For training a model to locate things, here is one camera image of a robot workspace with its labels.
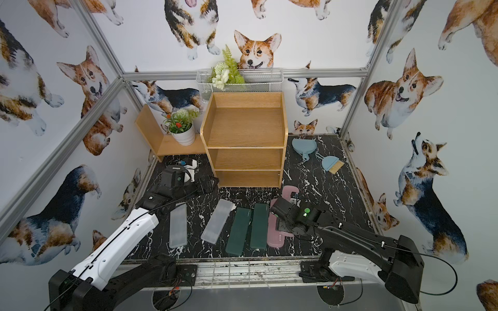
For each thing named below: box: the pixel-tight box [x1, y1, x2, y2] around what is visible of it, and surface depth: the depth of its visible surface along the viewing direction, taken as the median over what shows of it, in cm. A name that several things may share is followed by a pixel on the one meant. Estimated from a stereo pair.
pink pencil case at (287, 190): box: [281, 185, 300, 202], surface depth 89 cm
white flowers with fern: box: [206, 44, 246, 91], surface depth 82 cm
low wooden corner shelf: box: [134, 103, 207, 162], surface depth 108 cm
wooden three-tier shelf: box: [200, 92, 288, 189], surface depth 88 cm
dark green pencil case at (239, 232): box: [225, 207, 252, 256], surface depth 85 cm
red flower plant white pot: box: [162, 108, 200, 147], surface depth 102 cm
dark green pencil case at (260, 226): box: [249, 203, 270, 249], surface depth 86 cm
